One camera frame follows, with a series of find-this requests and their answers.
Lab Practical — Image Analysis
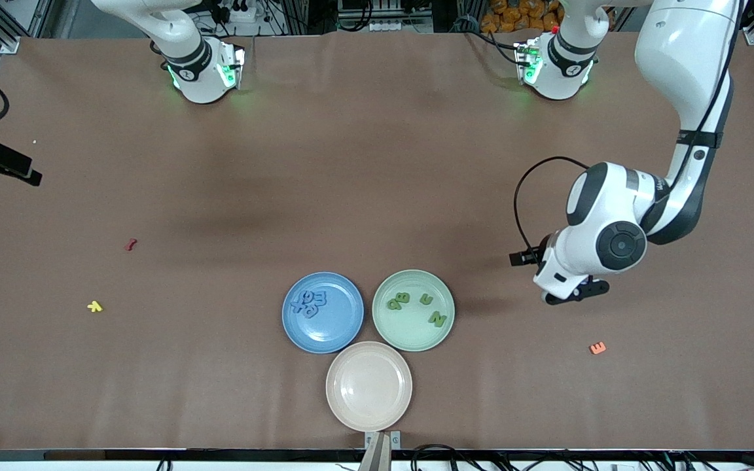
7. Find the brown table cover sheet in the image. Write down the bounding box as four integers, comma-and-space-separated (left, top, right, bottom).
0, 31, 754, 452

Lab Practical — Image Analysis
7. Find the orange objects pile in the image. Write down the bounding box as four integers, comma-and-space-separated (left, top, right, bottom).
480, 0, 564, 33

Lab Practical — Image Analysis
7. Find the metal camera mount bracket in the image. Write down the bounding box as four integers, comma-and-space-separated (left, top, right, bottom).
364, 430, 403, 471

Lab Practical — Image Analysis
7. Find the black table edge rail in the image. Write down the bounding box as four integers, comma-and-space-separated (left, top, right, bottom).
0, 449, 754, 462

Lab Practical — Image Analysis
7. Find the blue plate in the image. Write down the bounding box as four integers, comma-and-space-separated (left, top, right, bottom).
282, 271, 365, 355

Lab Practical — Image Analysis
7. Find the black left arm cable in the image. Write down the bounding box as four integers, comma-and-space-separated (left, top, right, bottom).
514, 0, 744, 256

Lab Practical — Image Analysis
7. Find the green plate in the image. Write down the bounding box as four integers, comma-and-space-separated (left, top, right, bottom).
372, 269, 456, 353

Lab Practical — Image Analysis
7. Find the beige plate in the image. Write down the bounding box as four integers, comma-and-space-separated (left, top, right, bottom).
325, 341, 414, 432

